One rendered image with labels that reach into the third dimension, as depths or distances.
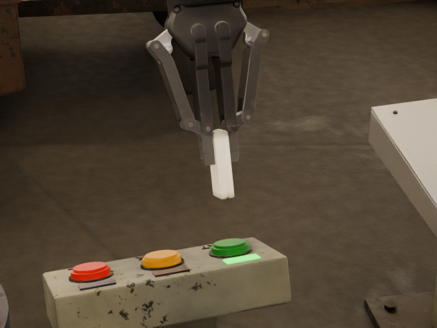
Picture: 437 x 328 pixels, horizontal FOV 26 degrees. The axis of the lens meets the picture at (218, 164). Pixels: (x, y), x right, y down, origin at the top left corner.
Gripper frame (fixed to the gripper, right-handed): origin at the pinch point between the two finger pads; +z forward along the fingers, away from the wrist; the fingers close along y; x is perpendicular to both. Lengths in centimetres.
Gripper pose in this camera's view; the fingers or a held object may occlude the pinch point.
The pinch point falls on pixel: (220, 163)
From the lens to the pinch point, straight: 98.9
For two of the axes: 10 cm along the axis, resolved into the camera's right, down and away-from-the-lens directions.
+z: 1.0, 9.8, 1.4
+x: -2.8, -1.1, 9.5
